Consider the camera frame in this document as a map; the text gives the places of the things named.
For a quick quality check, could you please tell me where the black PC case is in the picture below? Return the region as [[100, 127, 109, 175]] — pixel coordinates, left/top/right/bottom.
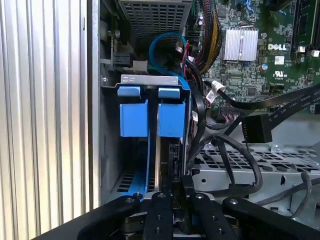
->
[[84, 0, 320, 240]]

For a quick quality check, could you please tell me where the black wire with white label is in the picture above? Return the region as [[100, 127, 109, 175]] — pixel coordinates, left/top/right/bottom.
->
[[203, 79, 320, 111]]

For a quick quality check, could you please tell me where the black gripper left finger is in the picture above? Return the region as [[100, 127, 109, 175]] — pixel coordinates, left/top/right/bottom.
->
[[77, 191, 174, 240]]

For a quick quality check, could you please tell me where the disk bay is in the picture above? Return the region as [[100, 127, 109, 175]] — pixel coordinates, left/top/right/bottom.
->
[[99, 74, 191, 201]]

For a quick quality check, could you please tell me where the silver chipset heatsink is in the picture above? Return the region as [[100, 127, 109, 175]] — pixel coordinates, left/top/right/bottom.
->
[[223, 27, 259, 61]]

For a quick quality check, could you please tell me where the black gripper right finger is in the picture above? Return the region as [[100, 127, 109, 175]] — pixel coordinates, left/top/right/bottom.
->
[[181, 175, 320, 240]]

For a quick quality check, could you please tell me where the silver power supply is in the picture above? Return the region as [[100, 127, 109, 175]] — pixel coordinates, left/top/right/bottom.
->
[[117, 0, 193, 38]]

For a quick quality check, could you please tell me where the green motherboard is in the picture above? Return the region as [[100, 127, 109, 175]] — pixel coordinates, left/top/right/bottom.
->
[[187, 0, 320, 116]]

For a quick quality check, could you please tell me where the black wire with flat connector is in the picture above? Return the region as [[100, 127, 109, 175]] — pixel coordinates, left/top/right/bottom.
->
[[242, 91, 320, 144]]

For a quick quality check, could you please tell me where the grey round cable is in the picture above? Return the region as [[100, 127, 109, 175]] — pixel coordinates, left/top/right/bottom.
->
[[254, 171, 320, 220]]

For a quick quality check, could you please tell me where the black round disk wire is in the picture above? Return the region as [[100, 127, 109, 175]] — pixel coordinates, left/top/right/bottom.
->
[[172, 134, 264, 226]]

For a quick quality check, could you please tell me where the hard disk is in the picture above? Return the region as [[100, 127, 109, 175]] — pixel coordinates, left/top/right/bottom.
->
[[117, 84, 187, 201]]

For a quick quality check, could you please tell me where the metal drive cage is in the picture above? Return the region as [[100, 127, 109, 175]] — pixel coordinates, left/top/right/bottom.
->
[[184, 119, 320, 218]]

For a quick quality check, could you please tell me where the blue data wire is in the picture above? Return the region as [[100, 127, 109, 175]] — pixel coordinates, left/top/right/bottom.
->
[[148, 31, 192, 91]]

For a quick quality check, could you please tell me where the RAM slot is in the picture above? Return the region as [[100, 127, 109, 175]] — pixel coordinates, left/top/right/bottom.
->
[[292, 0, 314, 50]]

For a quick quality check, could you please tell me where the yellow black power wire bundle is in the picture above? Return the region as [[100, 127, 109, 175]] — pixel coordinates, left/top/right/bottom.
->
[[193, 0, 224, 74]]

